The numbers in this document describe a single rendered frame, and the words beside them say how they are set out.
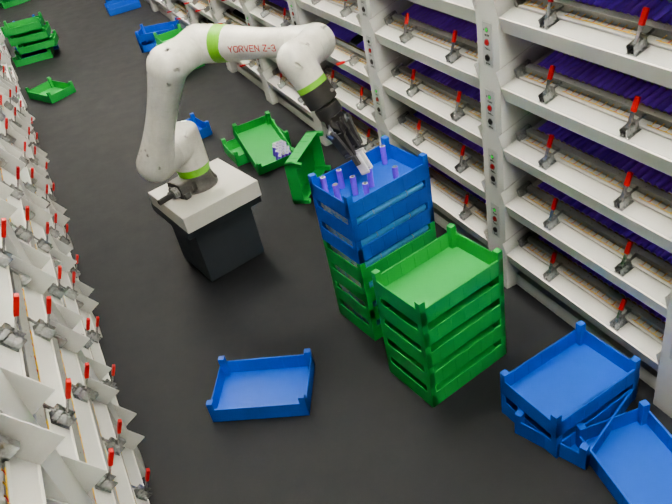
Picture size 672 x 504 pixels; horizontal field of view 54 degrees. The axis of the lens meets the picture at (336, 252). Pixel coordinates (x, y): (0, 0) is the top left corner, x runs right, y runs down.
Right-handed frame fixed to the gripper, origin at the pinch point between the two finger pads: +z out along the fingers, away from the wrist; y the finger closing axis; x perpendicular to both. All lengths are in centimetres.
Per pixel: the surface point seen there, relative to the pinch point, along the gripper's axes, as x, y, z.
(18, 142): -139, -2, -61
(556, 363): 34, 21, 69
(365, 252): -5.2, 15.8, 21.2
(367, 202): 3.1, 12.5, 7.6
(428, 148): -6, -46, 21
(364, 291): -12.6, 18.0, 33.0
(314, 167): -84, -80, 22
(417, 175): 11.5, -3.9, 11.9
